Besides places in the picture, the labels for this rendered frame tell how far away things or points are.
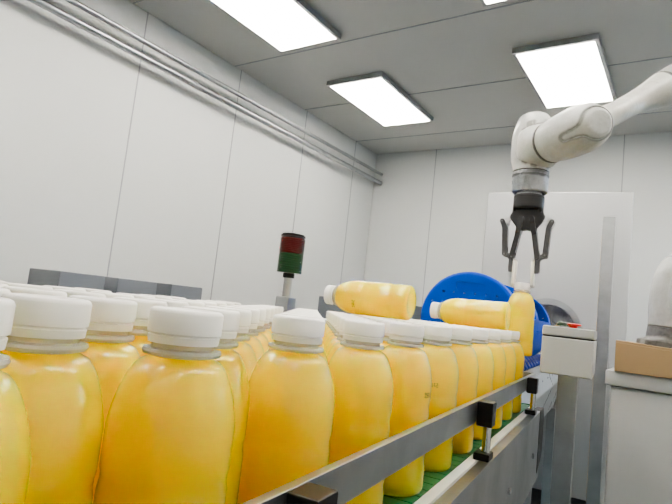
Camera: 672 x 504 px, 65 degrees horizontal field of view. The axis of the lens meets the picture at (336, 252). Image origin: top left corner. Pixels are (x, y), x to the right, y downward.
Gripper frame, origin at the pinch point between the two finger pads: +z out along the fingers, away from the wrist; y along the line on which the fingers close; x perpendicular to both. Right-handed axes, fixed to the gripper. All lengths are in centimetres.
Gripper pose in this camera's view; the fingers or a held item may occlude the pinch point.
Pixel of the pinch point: (523, 273)
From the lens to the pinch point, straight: 141.6
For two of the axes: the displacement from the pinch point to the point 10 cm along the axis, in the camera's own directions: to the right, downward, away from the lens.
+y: -8.8, -0.5, 4.7
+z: -1.1, 9.9, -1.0
